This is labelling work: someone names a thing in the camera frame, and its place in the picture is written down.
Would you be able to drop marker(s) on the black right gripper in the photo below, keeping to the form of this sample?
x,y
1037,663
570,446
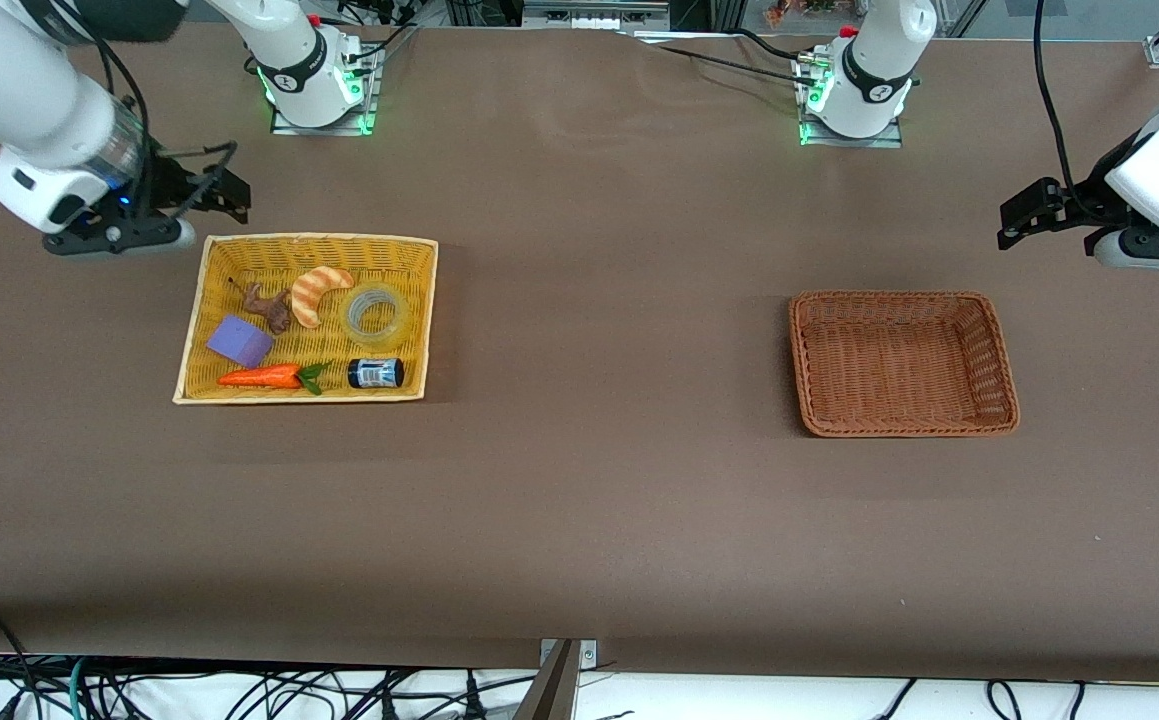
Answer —
x,y
168,186

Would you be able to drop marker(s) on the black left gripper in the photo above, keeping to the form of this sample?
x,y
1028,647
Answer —
x,y
1082,202

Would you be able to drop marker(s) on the yellowish clear tape roll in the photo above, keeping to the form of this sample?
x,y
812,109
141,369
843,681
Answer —
x,y
350,313

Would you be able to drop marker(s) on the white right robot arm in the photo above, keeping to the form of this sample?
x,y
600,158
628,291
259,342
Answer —
x,y
19,90

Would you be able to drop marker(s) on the brown toy animal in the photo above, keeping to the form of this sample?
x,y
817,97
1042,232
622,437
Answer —
x,y
274,310

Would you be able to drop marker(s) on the toy croissant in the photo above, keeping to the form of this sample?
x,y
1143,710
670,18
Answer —
x,y
309,295

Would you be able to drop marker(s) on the purple block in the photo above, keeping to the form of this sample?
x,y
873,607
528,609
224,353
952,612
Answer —
x,y
239,341

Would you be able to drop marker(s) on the yellow wicker basket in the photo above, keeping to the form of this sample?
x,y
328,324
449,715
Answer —
x,y
389,260

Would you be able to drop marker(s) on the orange toy carrot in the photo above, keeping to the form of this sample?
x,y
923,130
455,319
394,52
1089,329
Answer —
x,y
264,377

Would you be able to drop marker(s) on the brown wicker basket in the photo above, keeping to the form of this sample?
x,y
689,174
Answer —
x,y
899,360

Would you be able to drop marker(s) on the small black jar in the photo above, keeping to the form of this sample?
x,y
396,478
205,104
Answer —
x,y
374,373

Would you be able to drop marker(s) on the grey metal equipment box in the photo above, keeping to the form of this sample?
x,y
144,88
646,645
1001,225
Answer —
x,y
594,14

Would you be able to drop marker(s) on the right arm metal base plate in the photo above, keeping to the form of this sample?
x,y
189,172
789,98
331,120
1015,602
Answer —
x,y
324,130

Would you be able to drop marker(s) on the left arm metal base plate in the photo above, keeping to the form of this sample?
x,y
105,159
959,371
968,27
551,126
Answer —
x,y
854,143

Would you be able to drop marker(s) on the silver table edge bracket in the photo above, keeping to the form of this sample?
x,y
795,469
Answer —
x,y
589,654

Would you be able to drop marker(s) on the dark brown post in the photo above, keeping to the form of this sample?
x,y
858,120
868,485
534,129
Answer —
x,y
551,690

